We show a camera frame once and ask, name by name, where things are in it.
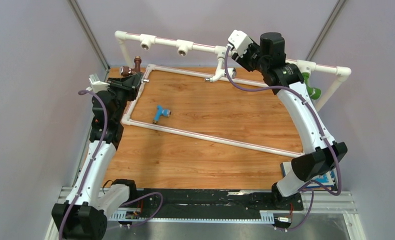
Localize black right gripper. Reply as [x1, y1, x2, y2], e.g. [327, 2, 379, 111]
[233, 38, 270, 74]

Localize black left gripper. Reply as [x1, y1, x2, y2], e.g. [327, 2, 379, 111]
[105, 72, 142, 123]

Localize brown water faucet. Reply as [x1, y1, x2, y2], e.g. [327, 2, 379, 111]
[119, 56, 142, 77]

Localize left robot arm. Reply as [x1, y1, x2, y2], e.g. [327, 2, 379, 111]
[51, 72, 144, 240]

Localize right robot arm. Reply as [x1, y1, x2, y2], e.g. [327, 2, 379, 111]
[227, 30, 348, 210]

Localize white water faucet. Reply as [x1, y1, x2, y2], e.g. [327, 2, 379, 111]
[204, 57, 237, 83]

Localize blue water faucet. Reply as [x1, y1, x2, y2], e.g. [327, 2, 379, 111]
[152, 105, 171, 125]

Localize green water faucet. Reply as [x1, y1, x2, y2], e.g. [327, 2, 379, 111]
[302, 72, 322, 100]

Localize blue white box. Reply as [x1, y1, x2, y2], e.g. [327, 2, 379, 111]
[279, 161, 336, 189]

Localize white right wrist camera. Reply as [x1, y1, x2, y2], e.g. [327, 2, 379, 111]
[227, 29, 254, 56]

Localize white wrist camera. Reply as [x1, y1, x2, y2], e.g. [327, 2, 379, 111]
[227, 29, 254, 56]
[86, 74, 110, 93]

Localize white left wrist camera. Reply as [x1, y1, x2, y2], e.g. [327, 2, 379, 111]
[86, 74, 110, 93]

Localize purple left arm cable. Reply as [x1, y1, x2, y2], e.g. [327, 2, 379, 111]
[58, 89, 164, 240]

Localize white PVC pipe frame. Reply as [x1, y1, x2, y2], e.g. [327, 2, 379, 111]
[114, 30, 352, 159]

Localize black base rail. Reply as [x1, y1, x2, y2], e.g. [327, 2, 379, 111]
[128, 188, 304, 220]

